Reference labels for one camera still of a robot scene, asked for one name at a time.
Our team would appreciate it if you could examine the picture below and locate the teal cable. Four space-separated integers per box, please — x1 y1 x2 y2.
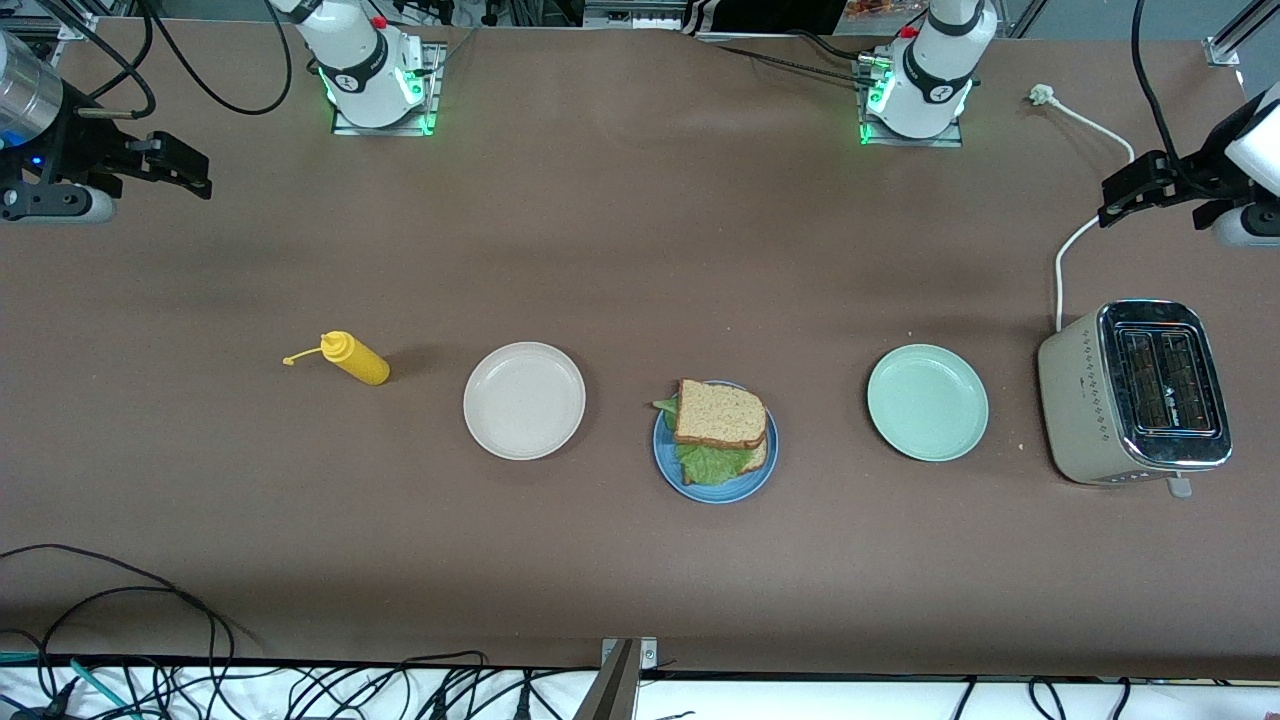
0 652 136 720

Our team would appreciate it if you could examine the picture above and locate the aluminium frame profile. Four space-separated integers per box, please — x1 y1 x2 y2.
0 12 96 41
1205 0 1280 69

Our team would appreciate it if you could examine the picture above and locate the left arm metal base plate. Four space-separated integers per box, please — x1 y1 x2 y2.
853 55 966 148

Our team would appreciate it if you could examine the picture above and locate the green lettuce leaf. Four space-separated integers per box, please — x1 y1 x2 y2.
652 396 759 487

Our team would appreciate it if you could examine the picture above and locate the blue round plate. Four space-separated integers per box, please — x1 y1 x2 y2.
653 380 780 504

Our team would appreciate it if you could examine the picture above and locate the tangled black cable bundle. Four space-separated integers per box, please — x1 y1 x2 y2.
240 650 561 720

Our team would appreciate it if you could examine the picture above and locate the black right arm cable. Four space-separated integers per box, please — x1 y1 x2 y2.
40 0 293 121

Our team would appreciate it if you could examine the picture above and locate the mint green round plate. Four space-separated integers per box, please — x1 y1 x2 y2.
867 344 990 462

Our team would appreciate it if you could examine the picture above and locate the beige chrome toaster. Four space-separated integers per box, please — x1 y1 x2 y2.
1037 299 1234 499

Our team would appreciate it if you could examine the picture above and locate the brown bread slice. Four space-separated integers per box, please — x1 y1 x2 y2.
683 438 770 488
674 378 769 451

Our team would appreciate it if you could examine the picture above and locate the white toaster power cord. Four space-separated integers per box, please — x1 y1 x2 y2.
1030 84 1136 333

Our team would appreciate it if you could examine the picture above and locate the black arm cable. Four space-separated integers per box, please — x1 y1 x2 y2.
40 0 293 121
1132 0 1216 191

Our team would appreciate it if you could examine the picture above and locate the yellow mustard squeeze bottle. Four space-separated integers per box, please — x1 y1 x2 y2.
283 331 392 387

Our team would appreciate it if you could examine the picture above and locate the small metal table bracket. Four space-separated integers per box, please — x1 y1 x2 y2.
600 637 659 669

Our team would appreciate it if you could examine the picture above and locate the thin black table cable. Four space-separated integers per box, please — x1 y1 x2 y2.
695 30 886 89

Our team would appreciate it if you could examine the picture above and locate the dark metal post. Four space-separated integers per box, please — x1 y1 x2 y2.
573 640 641 720

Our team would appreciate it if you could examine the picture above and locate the long looping black cable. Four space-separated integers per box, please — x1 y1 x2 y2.
0 544 238 720

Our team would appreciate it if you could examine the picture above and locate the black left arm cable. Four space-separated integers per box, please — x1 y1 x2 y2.
1132 0 1216 191

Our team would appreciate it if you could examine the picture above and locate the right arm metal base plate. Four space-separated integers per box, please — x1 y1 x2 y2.
330 42 448 137

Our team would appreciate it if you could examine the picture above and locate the grey power strip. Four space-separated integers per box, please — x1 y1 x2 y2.
583 0 701 29

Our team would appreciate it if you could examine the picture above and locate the beige round plate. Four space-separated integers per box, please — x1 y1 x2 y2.
463 342 587 461

